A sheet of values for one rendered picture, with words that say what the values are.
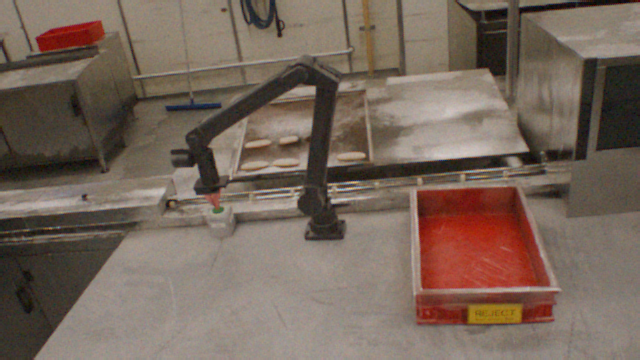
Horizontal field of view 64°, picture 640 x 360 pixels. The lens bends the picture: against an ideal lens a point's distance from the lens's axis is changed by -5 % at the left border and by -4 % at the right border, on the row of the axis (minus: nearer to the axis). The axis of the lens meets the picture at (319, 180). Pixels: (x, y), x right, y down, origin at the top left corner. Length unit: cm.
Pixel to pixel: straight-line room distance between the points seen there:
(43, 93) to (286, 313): 332
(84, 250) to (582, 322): 157
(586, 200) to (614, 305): 38
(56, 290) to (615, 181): 192
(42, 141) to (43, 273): 251
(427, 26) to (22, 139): 359
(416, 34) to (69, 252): 386
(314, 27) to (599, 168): 408
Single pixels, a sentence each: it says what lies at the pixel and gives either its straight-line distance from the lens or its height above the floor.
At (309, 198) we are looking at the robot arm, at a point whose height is 97.
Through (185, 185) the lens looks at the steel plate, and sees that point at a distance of 207.
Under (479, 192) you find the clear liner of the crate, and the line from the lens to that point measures 161.
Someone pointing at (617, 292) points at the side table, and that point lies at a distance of 145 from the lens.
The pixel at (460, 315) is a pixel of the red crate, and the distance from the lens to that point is 128.
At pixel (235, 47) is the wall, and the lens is 550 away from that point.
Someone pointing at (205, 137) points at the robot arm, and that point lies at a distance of 153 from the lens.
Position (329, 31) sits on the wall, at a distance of 536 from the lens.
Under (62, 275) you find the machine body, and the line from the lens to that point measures 212.
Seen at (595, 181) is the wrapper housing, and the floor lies 94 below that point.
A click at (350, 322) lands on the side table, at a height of 82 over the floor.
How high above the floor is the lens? 174
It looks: 29 degrees down
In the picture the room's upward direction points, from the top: 8 degrees counter-clockwise
